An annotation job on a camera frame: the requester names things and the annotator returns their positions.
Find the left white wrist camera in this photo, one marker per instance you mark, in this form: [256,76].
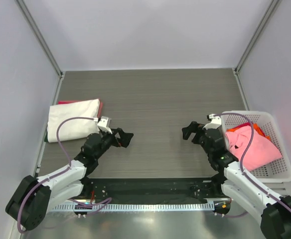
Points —
[104,124]

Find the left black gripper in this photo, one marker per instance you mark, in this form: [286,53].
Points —
[124,139]

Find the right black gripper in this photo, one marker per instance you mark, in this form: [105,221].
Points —
[188,130]

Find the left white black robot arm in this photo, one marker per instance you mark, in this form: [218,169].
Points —
[35,197]

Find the folded red t shirt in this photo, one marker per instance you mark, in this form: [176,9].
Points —
[66,102]

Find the orange t shirt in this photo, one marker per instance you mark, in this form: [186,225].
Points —
[243,127]

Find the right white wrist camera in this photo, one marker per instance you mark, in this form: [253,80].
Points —
[214,122]

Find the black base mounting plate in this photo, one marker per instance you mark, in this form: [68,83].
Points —
[151,191]

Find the white perforated plastic basket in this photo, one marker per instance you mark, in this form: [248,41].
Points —
[278,171]

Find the right aluminium frame post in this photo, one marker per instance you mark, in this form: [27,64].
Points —
[257,33]

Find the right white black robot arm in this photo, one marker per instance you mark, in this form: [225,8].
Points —
[271,210]

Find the left aluminium frame post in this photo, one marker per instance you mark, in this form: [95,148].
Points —
[36,31]

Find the white slotted cable duct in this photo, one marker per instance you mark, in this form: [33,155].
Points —
[73,207]

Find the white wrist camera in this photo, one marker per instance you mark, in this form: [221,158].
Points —
[214,122]
[104,124]

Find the folded dusty pink t shirt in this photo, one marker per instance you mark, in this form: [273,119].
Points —
[100,109]

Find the aluminium frame post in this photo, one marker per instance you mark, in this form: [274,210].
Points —
[36,31]
[257,33]

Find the folded white t shirt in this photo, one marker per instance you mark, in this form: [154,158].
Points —
[70,120]

